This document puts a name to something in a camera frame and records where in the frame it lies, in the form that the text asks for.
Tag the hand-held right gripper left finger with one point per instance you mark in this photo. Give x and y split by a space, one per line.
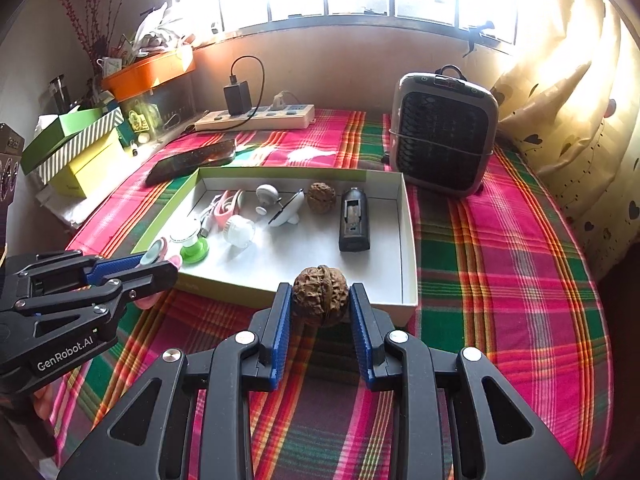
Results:
281 340

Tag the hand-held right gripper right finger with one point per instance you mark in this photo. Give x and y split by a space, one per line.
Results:
361 340

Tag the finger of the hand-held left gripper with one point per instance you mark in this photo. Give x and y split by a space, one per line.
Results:
115 267
150 280

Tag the pink clip device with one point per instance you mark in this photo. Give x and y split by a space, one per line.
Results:
155 250

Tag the green white suction cup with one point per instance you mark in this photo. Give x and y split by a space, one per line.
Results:
189 242

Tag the brown walnut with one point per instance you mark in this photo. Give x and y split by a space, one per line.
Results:
321 198
320 295

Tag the green white cardboard box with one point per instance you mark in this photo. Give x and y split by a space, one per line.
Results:
300 265

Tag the white round cap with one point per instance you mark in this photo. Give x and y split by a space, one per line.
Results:
240 231

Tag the small pink holder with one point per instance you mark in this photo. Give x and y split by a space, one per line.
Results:
231 207

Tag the black battery holder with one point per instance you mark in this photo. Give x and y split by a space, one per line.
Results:
354 220

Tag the black round disc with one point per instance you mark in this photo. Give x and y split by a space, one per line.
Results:
287 210

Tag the white mushroom knob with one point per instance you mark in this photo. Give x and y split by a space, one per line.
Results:
267 195

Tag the person's left hand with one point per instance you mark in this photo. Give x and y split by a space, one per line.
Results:
42 402

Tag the white paper sheet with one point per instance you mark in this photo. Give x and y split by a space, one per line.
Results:
70 207

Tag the black smartphone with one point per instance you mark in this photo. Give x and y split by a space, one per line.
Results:
192 160

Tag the green yellow ornament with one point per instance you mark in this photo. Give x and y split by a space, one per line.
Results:
138 121

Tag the plaid tablecloth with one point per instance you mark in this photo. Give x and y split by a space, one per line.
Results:
500 285

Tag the glass tank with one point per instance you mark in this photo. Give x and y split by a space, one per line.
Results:
170 105

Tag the metal tumbler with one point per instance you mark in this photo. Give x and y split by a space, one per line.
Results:
59 94

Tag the small black plug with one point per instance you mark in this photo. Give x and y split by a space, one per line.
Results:
386 158

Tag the beige power strip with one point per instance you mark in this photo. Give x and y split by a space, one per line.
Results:
260 119

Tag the orange tray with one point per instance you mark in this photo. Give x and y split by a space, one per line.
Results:
150 72

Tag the black charger adapter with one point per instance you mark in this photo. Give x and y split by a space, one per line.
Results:
236 99

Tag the white printed mug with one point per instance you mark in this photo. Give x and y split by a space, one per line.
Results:
111 65

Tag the grey portable heater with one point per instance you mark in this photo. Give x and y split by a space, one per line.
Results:
445 135

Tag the beige plug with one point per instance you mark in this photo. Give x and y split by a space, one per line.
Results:
281 101

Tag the pile of papers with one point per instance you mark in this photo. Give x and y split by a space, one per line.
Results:
155 32

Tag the red berry branches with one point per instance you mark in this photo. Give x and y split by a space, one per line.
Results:
92 15

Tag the cream heart print curtain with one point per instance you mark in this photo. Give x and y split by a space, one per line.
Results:
565 110

